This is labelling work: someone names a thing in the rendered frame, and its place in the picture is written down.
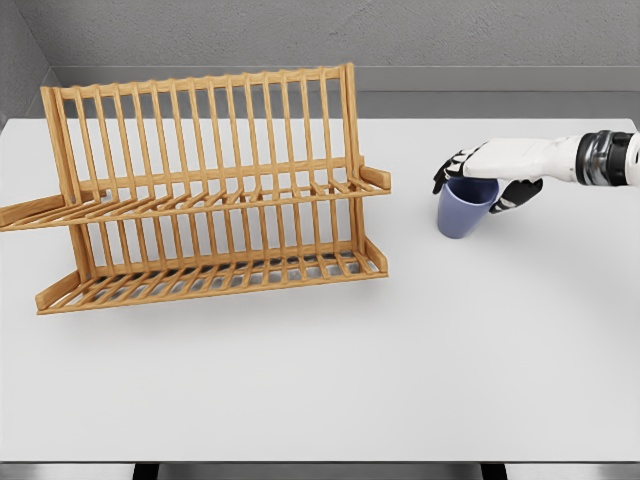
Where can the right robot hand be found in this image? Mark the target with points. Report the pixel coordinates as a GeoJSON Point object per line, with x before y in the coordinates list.
{"type": "Point", "coordinates": [505, 157]}

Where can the blue cup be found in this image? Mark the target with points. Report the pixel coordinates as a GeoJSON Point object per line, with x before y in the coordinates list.
{"type": "Point", "coordinates": [462, 210]}

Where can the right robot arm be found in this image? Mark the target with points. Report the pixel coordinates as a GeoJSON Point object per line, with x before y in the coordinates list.
{"type": "Point", "coordinates": [595, 157]}

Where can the wooden two-tier dish rack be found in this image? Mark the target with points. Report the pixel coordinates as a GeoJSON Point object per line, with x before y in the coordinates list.
{"type": "Point", "coordinates": [210, 190]}

